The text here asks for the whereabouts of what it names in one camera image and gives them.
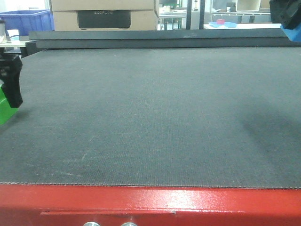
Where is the blue block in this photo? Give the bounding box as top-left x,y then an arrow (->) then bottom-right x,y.
280,24 -> 301,42

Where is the dark grey conveyor belt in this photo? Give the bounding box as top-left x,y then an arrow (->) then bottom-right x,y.
0,47 -> 301,188

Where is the dark grey conveyor rail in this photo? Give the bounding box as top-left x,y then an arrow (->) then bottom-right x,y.
29,28 -> 301,49

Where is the red conveyor frame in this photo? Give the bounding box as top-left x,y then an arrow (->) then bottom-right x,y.
0,184 -> 301,226

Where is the black vertical pole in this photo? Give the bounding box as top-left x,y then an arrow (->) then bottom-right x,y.
186,0 -> 192,30

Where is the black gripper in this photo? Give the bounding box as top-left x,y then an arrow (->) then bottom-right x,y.
269,0 -> 301,30

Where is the lower cardboard box with handle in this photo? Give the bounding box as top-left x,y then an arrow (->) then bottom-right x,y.
53,10 -> 158,31

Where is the white table left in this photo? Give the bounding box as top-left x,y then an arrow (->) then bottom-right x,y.
0,40 -> 30,48

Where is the small blue tray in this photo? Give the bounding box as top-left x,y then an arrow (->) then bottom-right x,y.
208,22 -> 237,28

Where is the white paper cup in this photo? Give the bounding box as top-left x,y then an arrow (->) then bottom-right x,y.
7,29 -> 20,42

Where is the upper cardboard box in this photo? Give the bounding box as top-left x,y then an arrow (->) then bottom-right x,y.
51,0 -> 159,11

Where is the green toy block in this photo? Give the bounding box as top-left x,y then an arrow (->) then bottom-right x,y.
0,84 -> 18,125

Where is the pink small block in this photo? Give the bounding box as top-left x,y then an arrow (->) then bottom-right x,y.
216,19 -> 225,25

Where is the blue plastic crate background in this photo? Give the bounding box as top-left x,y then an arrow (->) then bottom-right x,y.
0,9 -> 54,36

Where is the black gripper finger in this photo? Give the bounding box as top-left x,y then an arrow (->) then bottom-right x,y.
0,55 -> 23,108

